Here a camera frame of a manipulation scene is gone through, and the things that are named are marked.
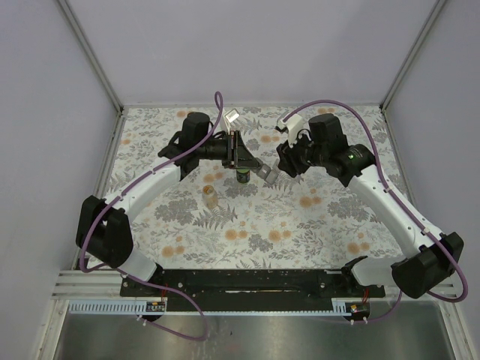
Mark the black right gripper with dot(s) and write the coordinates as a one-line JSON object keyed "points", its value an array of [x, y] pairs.
{"points": [[288, 162]]}

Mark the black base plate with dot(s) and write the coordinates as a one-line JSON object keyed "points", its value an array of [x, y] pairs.
{"points": [[254, 285]]}

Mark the aluminium corner post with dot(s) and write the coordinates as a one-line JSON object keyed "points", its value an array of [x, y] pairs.
{"points": [[413, 52], [79, 33]]}

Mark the aluminium frame rail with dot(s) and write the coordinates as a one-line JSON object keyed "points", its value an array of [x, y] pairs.
{"points": [[73, 284]]}

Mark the right aluminium corner post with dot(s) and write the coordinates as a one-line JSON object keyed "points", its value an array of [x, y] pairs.
{"points": [[413, 52]]}

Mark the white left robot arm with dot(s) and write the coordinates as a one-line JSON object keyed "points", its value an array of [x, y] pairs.
{"points": [[104, 229]]}

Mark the left aluminium corner post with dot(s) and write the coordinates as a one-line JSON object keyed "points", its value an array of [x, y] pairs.
{"points": [[79, 33]]}

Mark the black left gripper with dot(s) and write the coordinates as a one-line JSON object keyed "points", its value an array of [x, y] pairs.
{"points": [[238, 154]]}

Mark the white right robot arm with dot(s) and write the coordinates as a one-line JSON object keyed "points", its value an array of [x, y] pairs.
{"points": [[428, 254]]}

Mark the green pill bottle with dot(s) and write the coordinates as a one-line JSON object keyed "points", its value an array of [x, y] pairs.
{"points": [[243, 176]]}

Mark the grey weekly pill organizer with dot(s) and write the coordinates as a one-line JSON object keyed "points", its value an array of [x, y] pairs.
{"points": [[269, 174]]}

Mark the white cable duct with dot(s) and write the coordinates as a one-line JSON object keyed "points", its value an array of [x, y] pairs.
{"points": [[327, 308]]}

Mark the clear pill bottle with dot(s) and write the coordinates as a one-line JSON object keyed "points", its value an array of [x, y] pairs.
{"points": [[209, 197]]}

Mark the floral table mat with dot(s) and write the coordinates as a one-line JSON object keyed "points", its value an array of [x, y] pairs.
{"points": [[307, 222]]}

